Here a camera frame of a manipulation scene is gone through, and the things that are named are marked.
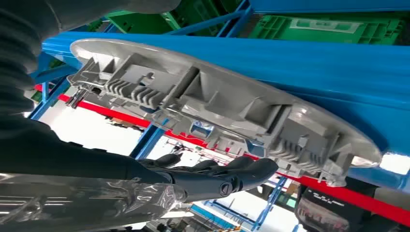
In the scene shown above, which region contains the blue metal shelf rack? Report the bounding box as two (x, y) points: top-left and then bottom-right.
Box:
(29, 0), (410, 194)

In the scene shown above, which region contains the green plastic crate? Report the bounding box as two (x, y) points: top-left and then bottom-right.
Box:
(86, 0), (246, 36)
(248, 14), (405, 45)

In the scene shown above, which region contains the person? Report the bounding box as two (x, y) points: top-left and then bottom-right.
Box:
(294, 177), (401, 232)

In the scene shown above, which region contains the red barrier belt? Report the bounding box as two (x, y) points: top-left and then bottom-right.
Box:
(33, 84), (410, 226)

